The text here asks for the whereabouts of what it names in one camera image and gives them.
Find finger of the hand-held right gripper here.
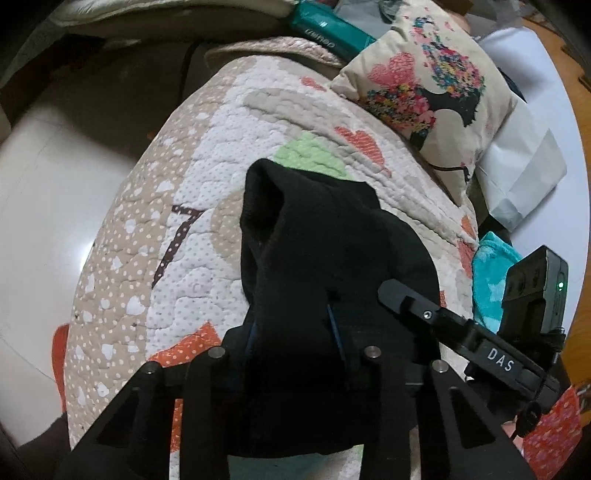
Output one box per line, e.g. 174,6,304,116
377,278,485,352

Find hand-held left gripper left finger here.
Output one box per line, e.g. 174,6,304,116
54,325,259,480

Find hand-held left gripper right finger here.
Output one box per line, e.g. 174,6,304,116
325,305,534,480

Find black pants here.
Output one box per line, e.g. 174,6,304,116
239,158,445,459

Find teal fleece star blanket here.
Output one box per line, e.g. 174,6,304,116
471,231,523,334

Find white paper bag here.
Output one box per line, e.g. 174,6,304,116
475,28,568,232

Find patchwork quilted blanket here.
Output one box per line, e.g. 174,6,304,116
51,36,583,480

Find floral print pillow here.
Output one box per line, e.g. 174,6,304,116
330,0,519,207

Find teal plastic packet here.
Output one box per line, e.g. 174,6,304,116
285,0,378,55

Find beige padded cushion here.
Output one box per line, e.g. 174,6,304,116
46,0,298,38

